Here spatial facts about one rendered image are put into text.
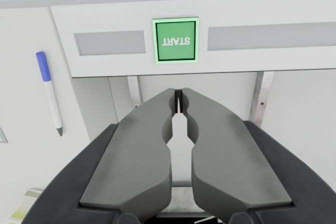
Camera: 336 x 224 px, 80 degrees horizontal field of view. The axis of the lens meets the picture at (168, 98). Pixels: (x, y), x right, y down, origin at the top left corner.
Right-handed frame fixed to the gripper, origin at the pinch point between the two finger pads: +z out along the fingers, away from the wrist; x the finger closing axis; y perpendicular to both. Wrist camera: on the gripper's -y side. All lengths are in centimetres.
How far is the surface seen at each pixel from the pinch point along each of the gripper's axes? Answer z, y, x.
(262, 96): 25.7, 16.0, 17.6
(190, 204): 23, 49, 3
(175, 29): 14.3, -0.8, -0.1
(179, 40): 14.3, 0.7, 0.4
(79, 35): 15.1, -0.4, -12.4
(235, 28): 15.1, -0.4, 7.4
